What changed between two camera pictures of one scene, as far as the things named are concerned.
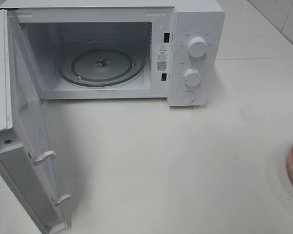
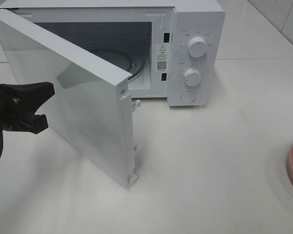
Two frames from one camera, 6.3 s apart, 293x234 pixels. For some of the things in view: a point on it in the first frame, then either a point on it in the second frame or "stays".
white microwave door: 20,147 -> 92,105
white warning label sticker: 163,57 stays
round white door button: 188,96 stays
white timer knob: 192,77 stays
